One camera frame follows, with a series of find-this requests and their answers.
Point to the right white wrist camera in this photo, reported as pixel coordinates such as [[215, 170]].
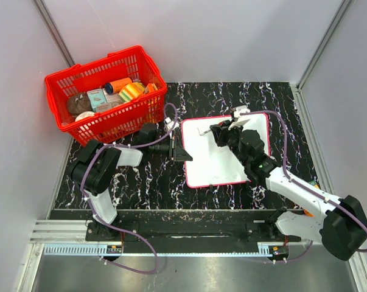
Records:
[[239, 116]]

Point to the aluminium rail frame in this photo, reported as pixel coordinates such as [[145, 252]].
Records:
[[60, 259]]

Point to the white round lid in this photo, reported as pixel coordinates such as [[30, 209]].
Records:
[[84, 115]]

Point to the pink framed whiteboard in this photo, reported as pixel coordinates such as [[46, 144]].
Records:
[[213, 164]]

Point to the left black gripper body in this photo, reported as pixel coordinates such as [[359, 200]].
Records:
[[164, 148]]

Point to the red plastic shopping basket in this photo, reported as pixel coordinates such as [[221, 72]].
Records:
[[117, 122]]

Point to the brown round bread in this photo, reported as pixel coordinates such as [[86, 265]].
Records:
[[78, 104]]

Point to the orange blue cylinder can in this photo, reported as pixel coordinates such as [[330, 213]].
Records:
[[116, 86]]

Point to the yellow green striped package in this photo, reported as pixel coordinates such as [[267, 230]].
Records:
[[131, 91]]

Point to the teal small box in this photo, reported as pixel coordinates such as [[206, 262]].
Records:
[[96, 98]]

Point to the orange small package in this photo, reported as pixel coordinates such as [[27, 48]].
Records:
[[150, 88]]

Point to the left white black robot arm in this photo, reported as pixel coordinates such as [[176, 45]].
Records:
[[97, 163]]

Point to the red whiteboard marker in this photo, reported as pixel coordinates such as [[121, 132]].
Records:
[[203, 132]]

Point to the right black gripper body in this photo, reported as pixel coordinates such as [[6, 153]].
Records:
[[229, 138]]

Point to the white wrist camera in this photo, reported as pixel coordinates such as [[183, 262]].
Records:
[[239, 116], [169, 124]]

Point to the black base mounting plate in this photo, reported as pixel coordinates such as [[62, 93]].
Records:
[[189, 232]]

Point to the pink white small box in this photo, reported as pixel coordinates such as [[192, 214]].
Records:
[[112, 101]]

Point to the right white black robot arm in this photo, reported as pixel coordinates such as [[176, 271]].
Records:
[[339, 224]]

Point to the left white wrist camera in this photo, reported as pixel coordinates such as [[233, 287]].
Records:
[[169, 124]]

